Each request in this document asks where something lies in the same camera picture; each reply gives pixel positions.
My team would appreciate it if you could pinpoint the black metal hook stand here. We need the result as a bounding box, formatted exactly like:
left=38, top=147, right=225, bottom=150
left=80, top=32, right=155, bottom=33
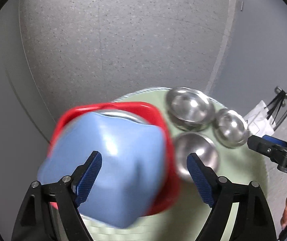
left=266, top=87, right=287, bottom=126

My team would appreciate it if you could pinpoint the medium steel bowl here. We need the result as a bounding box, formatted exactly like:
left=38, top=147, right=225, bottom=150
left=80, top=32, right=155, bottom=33
left=174, top=132, right=220, bottom=183

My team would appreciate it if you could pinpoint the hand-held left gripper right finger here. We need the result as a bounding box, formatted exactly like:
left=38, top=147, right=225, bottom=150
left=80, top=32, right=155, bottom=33
left=186, top=153, right=277, bottom=241

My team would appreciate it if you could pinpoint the white paper tag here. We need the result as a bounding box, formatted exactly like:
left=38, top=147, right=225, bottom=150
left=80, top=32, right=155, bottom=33
left=243, top=100, right=275, bottom=136

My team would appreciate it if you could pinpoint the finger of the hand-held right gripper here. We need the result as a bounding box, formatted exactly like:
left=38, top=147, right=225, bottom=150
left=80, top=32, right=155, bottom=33
left=247, top=135, right=287, bottom=166

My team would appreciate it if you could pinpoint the large steel bowl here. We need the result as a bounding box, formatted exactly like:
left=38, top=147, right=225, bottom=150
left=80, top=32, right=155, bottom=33
left=165, top=87, right=216, bottom=131

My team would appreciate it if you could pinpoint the green round table mat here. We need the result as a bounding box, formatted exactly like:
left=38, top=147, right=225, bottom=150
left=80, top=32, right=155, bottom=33
left=79, top=87, right=268, bottom=241

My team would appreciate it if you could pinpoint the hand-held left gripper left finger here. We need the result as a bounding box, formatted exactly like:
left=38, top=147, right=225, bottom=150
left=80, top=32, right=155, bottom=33
left=12, top=151, right=103, bottom=241

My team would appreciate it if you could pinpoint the red square plastic plate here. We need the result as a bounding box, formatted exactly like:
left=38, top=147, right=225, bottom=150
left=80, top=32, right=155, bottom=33
left=47, top=102, right=180, bottom=217

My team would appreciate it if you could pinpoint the small steel bowl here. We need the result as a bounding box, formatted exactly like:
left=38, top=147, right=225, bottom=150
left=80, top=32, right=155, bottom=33
left=214, top=108, right=250, bottom=148

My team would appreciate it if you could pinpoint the blue square plastic plate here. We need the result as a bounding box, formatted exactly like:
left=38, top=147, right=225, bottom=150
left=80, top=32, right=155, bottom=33
left=37, top=112, right=166, bottom=229

